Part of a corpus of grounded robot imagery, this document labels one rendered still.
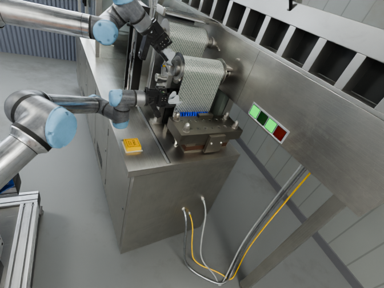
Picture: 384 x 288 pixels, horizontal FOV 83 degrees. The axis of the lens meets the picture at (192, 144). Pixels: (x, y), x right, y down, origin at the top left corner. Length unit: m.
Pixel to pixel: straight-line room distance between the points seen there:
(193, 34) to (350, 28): 0.74
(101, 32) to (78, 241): 1.40
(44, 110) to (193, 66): 0.67
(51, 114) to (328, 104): 0.92
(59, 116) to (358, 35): 0.97
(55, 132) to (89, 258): 1.19
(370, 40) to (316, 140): 0.36
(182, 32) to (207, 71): 0.27
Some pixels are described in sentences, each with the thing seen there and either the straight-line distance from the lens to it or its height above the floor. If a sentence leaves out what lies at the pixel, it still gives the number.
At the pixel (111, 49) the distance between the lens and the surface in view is 2.07.
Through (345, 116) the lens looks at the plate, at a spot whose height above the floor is 1.39.
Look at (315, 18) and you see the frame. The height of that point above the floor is 1.62.
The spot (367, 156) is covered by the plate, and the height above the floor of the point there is 1.32.
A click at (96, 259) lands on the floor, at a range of 1.76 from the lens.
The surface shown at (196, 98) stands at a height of 1.12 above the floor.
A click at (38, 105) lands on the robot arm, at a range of 0.77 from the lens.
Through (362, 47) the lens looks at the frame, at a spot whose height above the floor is 1.59.
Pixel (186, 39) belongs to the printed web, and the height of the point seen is 1.34.
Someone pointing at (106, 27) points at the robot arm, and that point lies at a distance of 0.85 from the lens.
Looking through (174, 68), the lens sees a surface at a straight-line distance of 1.12.
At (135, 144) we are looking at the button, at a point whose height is 0.92.
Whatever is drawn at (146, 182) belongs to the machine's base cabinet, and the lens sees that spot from 1.07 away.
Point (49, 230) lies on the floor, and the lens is 1.90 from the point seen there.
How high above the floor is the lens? 1.62
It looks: 36 degrees down
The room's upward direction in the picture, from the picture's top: 20 degrees clockwise
